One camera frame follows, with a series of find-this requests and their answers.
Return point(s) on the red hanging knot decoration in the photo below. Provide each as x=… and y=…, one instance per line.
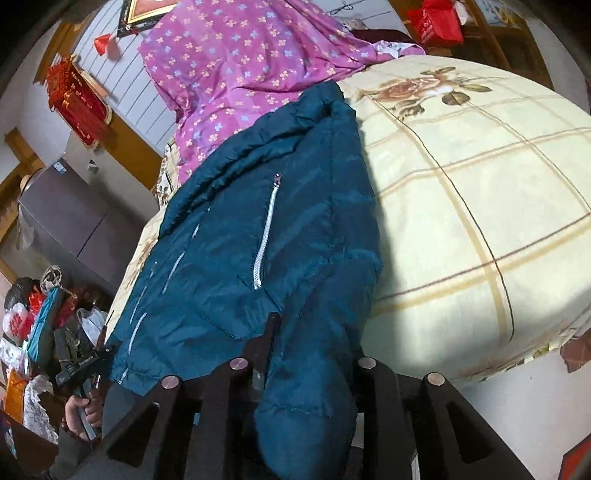
x=78, y=101

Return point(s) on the small red hanging ornament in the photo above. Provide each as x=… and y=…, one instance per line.
x=108, y=46

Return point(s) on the person's left hand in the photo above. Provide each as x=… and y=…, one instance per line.
x=74, y=415

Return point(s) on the person's left forearm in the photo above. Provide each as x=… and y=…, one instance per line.
x=69, y=454

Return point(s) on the teal bag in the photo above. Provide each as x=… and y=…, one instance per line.
x=44, y=323

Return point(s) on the red shopping bag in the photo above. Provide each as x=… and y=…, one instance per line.
x=436, y=21

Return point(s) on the gold framed wall picture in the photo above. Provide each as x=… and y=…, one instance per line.
x=145, y=14

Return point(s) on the white panelled wooden headboard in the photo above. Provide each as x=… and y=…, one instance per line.
x=124, y=87

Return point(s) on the pink floral bed sheet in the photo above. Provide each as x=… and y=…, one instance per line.
x=240, y=69

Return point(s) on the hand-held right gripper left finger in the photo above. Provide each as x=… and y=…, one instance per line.
x=265, y=350

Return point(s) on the wooden chair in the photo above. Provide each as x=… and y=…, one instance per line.
x=508, y=41

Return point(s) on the cream floral checked bed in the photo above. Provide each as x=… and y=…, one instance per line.
x=461, y=207

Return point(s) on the teal puffer jacket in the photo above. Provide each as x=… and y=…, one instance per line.
x=231, y=258

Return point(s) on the grey refrigerator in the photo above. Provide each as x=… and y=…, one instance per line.
x=74, y=217

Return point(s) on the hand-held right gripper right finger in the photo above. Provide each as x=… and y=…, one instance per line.
x=374, y=383

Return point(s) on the white plastic bag red print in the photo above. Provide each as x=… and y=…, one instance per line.
x=16, y=323

